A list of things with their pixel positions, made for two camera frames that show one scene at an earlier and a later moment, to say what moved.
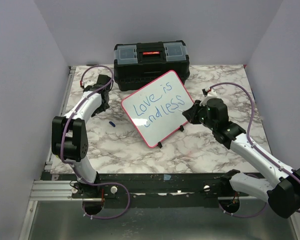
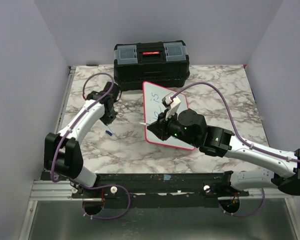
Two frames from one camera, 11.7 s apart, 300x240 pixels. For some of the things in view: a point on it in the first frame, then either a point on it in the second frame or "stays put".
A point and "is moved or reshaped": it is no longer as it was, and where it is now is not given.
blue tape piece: x=166 y=177 stays put
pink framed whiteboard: x=156 y=108 is moved or reshaped
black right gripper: x=190 y=114 → x=159 y=127
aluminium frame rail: x=49 y=165 stays put
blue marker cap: x=112 y=124 → x=109 y=133
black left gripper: x=103 y=108 → x=109 y=120
